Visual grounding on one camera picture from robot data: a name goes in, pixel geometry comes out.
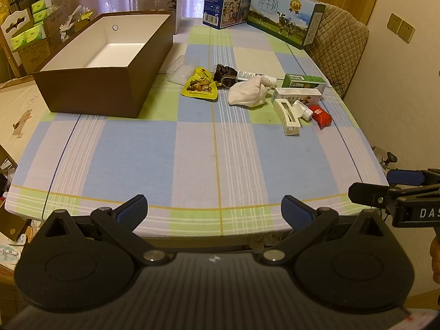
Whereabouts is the brown cardboard piece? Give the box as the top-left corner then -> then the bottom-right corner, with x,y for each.
0,199 -> 33,244

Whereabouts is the red packet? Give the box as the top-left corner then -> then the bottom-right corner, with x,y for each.
310,105 -> 332,128

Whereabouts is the yellow snack packet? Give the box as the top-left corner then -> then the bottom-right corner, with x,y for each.
181,67 -> 219,101

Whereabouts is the green medicine box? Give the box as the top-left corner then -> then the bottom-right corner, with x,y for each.
282,73 -> 329,90

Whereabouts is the white medicine box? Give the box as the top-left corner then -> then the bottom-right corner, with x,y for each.
271,87 -> 324,107

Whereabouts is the bin with rubbish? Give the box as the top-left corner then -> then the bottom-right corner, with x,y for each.
60,5 -> 95,42

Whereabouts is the white hair claw clip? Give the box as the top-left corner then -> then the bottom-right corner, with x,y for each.
273,98 -> 301,136

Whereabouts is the brown cardboard carton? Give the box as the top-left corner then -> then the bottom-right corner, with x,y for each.
12,3 -> 69,73

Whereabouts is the blue toothpaste tube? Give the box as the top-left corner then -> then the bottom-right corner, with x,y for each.
237,70 -> 284,86

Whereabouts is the cream printed blanket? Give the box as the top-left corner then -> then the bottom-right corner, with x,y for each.
0,79 -> 47,166

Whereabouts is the dark velvet scrunchie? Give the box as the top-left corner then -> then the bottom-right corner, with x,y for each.
213,64 -> 238,89

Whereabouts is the green and white milk case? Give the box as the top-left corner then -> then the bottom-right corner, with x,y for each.
247,0 -> 326,49

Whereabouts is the brown cardboard storage box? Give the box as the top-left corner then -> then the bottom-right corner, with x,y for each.
32,11 -> 176,119

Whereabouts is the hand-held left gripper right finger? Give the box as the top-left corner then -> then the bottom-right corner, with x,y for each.
256,195 -> 396,267

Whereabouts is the gold wall socket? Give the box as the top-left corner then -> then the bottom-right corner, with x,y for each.
387,13 -> 403,35
399,21 -> 415,44

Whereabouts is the clear plastic container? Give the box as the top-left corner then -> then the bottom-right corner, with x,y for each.
167,56 -> 200,85

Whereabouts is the quilted chair back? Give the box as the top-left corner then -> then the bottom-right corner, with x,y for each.
306,3 -> 370,97

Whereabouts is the blue milk carton case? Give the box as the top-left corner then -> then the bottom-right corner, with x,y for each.
203,0 -> 262,29

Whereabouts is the white cutout cardboard panel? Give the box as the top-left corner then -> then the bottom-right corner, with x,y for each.
0,9 -> 35,76

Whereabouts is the white sock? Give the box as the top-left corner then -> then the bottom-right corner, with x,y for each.
228,76 -> 276,108

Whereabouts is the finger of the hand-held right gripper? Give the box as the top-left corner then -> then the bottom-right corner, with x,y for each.
386,168 -> 440,188
348,182 -> 396,210

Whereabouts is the pile of green tissue packs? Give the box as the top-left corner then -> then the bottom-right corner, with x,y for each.
10,0 -> 52,50

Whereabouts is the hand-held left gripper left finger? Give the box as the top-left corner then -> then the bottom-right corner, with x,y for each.
36,194 -> 172,267

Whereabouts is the dark metal object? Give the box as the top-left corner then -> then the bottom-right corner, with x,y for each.
373,146 -> 399,173

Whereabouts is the person's right hand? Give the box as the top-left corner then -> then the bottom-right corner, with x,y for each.
429,237 -> 440,282

